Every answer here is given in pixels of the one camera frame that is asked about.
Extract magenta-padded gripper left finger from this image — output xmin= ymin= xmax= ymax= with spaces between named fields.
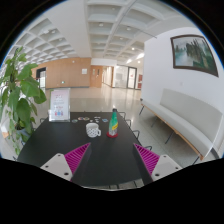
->
xmin=40 ymin=143 xmax=93 ymax=186

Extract white mug with black dots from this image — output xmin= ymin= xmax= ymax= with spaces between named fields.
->
xmin=85 ymin=122 xmax=102 ymax=138

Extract green plastic drink bottle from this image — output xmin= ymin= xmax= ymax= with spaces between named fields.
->
xmin=108 ymin=108 xmax=119 ymax=138

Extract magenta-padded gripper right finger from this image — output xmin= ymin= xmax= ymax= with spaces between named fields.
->
xmin=132 ymin=143 xmax=183 ymax=186

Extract dark-framed landscape painting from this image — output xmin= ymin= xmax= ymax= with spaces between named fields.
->
xmin=170 ymin=34 xmax=219 ymax=78

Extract green leafy potted plant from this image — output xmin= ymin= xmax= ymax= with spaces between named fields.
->
xmin=0 ymin=46 xmax=48 ymax=156

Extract recessed ceiling lights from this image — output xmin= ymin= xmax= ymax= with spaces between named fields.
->
xmin=43 ymin=21 xmax=146 ymax=64

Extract clear acrylic sign stand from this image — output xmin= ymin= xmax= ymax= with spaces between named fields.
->
xmin=48 ymin=87 xmax=72 ymax=123

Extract flat round red coaster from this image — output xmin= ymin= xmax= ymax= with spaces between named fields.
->
xmin=106 ymin=131 xmax=119 ymax=139

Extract long white cushioned bench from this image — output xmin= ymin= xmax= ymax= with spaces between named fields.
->
xmin=139 ymin=88 xmax=224 ymax=161

